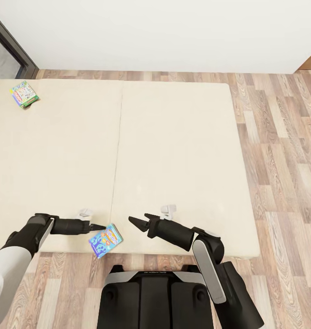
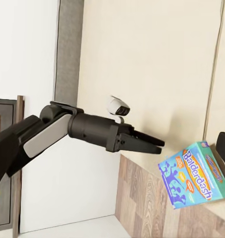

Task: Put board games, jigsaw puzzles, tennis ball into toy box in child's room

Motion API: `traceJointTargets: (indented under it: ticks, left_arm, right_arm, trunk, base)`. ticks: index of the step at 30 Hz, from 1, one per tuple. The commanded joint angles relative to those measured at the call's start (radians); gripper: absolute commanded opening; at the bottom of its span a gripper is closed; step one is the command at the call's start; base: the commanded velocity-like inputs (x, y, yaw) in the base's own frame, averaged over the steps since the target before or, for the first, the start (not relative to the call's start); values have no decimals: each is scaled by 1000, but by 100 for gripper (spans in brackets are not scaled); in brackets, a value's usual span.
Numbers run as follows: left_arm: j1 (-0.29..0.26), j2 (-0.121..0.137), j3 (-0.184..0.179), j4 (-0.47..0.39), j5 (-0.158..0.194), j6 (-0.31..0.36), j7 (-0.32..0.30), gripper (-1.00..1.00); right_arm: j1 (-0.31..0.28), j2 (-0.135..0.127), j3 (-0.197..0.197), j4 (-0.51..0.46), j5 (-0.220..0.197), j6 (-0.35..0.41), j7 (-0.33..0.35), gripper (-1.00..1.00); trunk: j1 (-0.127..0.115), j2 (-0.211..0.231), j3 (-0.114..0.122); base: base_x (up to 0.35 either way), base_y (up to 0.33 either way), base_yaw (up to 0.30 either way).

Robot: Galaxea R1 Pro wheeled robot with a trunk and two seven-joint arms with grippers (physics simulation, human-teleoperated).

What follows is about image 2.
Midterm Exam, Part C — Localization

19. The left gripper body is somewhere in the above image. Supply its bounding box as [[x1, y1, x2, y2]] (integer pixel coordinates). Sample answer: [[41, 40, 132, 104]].
[[84, 115, 132, 153]]

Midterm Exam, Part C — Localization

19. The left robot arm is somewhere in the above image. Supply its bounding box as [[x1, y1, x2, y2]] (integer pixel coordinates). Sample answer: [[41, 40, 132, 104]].
[[0, 95, 166, 185]]

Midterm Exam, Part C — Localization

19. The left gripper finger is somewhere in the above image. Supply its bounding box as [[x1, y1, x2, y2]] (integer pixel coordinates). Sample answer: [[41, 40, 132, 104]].
[[125, 126, 166, 147], [114, 133, 162, 154]]

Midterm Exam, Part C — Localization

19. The board game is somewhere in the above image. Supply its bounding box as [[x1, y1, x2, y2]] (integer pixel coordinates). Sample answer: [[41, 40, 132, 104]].
[[158, 141, 225, 209]]

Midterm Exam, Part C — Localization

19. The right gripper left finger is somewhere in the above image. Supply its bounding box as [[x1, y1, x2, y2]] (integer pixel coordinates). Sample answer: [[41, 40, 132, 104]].
[[0, 131, 19, 181]]

